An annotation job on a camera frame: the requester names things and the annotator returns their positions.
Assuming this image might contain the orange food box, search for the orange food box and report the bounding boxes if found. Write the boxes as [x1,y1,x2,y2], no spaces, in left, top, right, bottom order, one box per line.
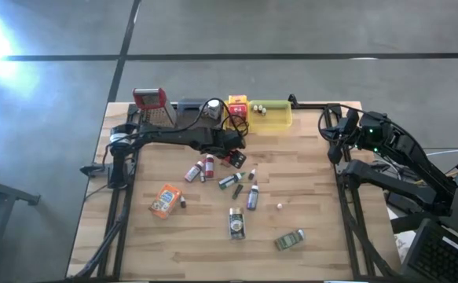
[148,183,183,220]

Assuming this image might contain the white-lidded clear jar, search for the white-lidded clear jar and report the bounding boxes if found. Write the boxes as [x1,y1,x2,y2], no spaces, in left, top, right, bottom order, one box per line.
[207,98,222,120]

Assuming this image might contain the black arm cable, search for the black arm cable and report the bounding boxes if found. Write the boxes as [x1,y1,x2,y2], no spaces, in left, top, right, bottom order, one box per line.
[317,104,375,142]
[185,97,250,138]

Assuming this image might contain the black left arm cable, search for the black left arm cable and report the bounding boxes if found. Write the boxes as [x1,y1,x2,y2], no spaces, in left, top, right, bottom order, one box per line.
[185,97,250,138]

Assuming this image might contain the black floor stand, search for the black floor stand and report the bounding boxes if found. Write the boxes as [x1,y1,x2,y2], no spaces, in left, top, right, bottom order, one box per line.
[0,171,42,283]

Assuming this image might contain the pink labelled bottle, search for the pink labelled bottle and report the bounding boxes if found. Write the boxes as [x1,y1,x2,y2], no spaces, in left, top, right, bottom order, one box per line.
[184,160,205,183]

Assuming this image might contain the translucent yellow-green bin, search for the translucent yellow-green bin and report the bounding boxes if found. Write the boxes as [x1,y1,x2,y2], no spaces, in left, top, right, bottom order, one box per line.
[250,100,295,133]

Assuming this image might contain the metal box grater red handle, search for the metal box grater red handle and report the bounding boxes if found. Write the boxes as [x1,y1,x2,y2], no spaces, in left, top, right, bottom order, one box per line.
[132,87,178,129]

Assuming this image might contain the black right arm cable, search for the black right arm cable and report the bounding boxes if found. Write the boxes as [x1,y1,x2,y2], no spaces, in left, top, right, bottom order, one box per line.
[317,104,375,142]

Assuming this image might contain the black table frame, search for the black table frame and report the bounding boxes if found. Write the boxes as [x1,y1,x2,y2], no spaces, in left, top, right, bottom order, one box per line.
[66,94,402,283]

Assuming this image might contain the green food colouring bottle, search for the green food colouring bottle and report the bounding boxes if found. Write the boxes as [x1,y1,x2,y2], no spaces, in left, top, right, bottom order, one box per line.
[218,171,247,191]

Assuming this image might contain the red tin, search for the red tin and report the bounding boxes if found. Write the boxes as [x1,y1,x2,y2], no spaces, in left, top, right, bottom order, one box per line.
[221,149,248,170]

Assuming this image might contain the yellow perforated basket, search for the yellow perforated basket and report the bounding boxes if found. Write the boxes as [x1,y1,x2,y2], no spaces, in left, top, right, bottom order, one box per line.
[223,100,252,134]

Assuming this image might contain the spice jar labelled SPICES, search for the spice jar labelled SPICES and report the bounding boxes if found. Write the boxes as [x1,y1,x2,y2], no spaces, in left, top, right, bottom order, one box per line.
[229,207,247,241]

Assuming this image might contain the blue food colouring bottle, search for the blue food colouring bottle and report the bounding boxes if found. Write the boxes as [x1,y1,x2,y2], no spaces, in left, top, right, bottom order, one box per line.
[246,180,260,211]

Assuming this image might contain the open grey laptop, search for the open grey laptop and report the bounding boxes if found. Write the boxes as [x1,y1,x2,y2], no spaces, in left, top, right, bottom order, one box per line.
[401,131,458,283]

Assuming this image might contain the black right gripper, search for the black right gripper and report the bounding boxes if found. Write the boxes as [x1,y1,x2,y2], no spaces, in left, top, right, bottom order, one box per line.
[328,109,371,165]

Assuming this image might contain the grey plastic bin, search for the grey plastic bin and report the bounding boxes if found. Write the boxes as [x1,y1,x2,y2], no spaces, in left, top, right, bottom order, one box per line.
[177,97,224,133]

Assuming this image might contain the red fruit snack box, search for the red fruit snack box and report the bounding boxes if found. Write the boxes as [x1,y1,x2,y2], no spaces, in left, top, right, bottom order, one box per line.
[228,94,249,121]

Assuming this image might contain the large red food colouring bottle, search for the large red food colouring bottle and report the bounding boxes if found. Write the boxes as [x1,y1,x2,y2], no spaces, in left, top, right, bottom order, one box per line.
[205,153,216,178]

